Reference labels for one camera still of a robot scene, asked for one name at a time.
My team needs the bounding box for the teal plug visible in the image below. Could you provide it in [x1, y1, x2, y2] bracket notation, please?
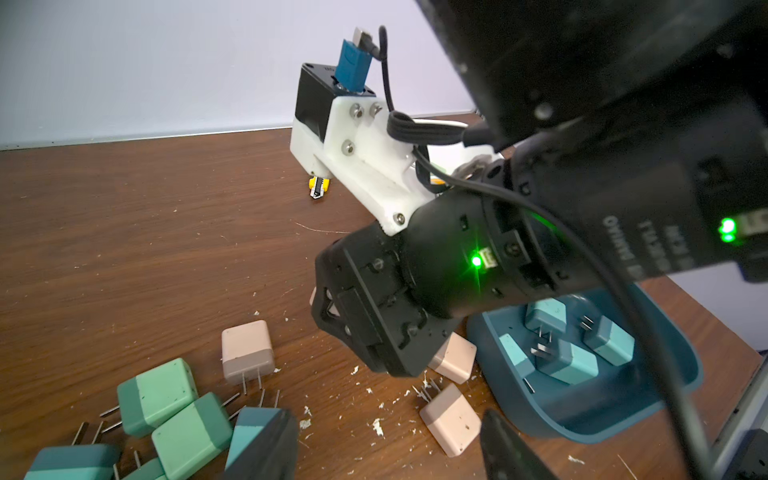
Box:
[225, 390, 280, 470]
[24, 422, 122, 480]
[530, 339, 599, 386]
[580, 315, 635, 366]
[499, 334, 536, 394]
[524, 298, 567, 335]

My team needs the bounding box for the pink plug lower centre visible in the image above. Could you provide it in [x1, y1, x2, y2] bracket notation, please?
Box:
[413, 383, 481, 458]

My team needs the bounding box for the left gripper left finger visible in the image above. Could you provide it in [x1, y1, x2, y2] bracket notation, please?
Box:
[222, 408, 298, 479]

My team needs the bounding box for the green plug upper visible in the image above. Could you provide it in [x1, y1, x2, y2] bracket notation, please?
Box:
[102, 358, 199, 438]

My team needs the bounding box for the pink plug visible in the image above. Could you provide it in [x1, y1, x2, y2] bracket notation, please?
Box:
[413, 383, 481, 458]
[428, 333, 477, 384]
[221, 320, 276, 394]

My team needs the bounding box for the teal plug by pile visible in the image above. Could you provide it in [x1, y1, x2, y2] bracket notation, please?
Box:
[225, 390, 280, 470]

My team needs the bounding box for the dark teal storage box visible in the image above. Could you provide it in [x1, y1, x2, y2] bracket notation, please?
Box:
[467, 284, 703, 444]

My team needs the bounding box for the teal plug bottom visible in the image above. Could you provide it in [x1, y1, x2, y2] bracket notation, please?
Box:
[499, 334, 536, 394]

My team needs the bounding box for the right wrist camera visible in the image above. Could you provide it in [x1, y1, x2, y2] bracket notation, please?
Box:
[290, 27, 434, 236]

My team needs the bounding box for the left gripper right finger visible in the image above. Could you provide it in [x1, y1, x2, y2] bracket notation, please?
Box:
[480, 409, 555, 480]

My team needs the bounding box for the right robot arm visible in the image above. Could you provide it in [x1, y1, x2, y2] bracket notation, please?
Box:
[311, 1, 767, 377]

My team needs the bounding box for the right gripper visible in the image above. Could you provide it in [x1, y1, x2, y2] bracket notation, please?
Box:
[312, 190, 497, 377]

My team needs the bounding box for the pink plug upper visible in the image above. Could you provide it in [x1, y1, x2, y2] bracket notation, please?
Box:
[221, 320, 276, 394]

